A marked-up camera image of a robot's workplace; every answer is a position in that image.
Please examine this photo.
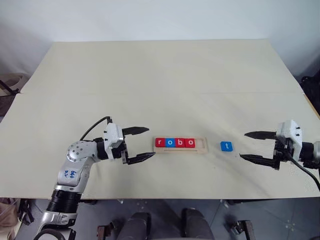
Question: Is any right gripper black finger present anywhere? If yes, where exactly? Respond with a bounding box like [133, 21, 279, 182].
[244, 130, 279, 141]
[239, 153, 277, 169]

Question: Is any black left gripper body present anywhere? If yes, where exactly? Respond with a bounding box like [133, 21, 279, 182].
[112, 139, 132, 166]

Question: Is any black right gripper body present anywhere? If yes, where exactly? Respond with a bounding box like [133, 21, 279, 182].
[272, 137, 295, 172]

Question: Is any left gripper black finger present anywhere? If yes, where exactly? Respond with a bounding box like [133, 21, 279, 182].
[121, 126, 150, 136]
[126, 151, 157, 165]

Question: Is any blue letter t tile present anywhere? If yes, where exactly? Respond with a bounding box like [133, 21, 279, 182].
[220, 141, 235, 153]

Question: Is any wooden letter tile rack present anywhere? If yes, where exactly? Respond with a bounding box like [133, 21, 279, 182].
[152, 136, 209, 155]

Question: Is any black equipment beside table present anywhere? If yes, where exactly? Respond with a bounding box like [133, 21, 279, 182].
[299, 74, 320, 114]

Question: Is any dark rounded shape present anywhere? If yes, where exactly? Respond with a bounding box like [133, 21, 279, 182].
[180, 207, 215, 240]
[116, 211, 153, 240]

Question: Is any rusty brown metal foot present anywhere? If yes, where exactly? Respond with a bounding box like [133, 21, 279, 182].
[231, 219, 256, 240]
[96, 224, 114, 240]

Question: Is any brown bag under table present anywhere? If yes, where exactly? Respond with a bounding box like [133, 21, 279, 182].
[0, 196, 35, 229]

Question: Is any light wooden stool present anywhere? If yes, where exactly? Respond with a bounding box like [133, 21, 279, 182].
[0, 72, 29, 97]

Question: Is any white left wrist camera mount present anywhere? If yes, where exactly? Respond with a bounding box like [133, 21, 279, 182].
[103, 122, 127, 160]

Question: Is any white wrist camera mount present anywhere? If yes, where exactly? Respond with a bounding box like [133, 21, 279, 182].
[103, 122, 127, 160]
[275, 119, 304, 161]

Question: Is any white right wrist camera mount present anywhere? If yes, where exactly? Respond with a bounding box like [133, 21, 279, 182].
[275, 119, 304, 161]

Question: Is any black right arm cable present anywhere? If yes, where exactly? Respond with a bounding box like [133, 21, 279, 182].
[284, 149, 320, 192]

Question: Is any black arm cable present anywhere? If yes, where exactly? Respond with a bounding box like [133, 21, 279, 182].
[284, 149, 320, 192]
[79, 115, 114, 142]

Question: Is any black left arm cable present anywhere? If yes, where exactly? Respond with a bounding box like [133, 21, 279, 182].
[79, 115, 114, 142]

